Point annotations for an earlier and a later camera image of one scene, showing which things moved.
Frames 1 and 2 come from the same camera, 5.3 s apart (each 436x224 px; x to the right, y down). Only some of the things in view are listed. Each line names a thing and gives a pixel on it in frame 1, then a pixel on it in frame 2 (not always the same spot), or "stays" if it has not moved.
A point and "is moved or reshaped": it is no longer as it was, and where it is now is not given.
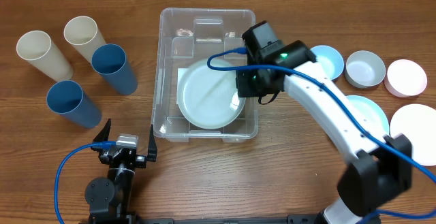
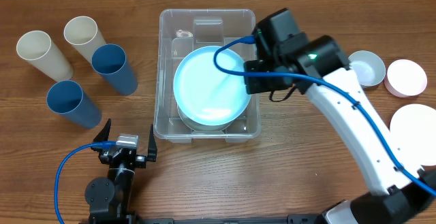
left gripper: (141, 160) stays
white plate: (418, 122) stays
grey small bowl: (364, 69) stays
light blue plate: (370, 117) is moved or reshaped
